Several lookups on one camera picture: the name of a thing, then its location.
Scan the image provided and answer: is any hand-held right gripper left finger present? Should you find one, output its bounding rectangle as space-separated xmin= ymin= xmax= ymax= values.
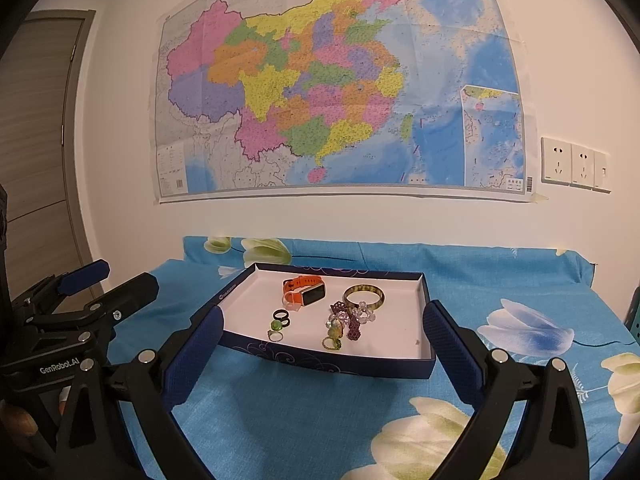
xmin=52 ymin=305 xmax=225 ymax=480

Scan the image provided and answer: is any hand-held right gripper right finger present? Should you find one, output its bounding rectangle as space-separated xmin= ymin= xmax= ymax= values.
xmin=422 ymin=300 xmax=588 ymax=480

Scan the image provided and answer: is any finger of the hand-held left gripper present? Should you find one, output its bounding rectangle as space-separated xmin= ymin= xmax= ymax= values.
xmin=10 ymin=259 xmax=111 ymax=313
xmin=77 ymin=272 xmax=160 ymax=333

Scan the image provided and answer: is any dark blue cardboard box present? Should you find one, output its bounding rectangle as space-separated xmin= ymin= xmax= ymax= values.
xmin=189 ymin=261 xmax=437 ymax=380

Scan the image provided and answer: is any clear crystal bead bracelet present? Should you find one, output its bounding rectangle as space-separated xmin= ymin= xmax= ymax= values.
xmin=327 ymin=305 xmax=381 ymax=328

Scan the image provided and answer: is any purple bead bracelet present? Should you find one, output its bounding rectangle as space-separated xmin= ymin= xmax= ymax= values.
xmin=328 ymin=301 xmax=362 ymax=341

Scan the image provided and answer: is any amber bangle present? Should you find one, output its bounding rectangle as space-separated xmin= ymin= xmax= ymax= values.
xmin=343 ymin=284 xmax=385 ymax=309

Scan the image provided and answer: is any orange smart watch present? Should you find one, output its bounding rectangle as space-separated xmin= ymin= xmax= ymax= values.
xmin=282 ymin=275 xmax=327 ymax=307

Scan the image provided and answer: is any person's left hand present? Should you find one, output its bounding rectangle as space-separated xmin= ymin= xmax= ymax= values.
xmin=0 ymin=400 xmax=43 ymax=453

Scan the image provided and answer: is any blue floral cloth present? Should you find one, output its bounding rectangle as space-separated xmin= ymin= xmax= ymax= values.
xmin=97 ymin=235 xmax=640 ymax=480

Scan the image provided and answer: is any grey wooden door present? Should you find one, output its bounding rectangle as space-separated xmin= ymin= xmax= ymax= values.
xmin=0 ymin=10 xmax=96 ymax=301

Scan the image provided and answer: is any white wall socket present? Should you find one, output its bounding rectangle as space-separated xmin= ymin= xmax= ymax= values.
xmin=541 ymin=136 xmax=572 ymax=186
xmin=571 ymin=143 xmax=596 ymax=189

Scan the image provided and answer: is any white wall switch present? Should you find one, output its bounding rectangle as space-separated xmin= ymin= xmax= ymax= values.
xmin=593 ymin=151 xmax=612 ymax=193

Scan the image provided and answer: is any colourful wall map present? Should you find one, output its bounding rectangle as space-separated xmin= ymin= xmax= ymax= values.
xmin=150 ymin=0 xmax=536 ymax=206

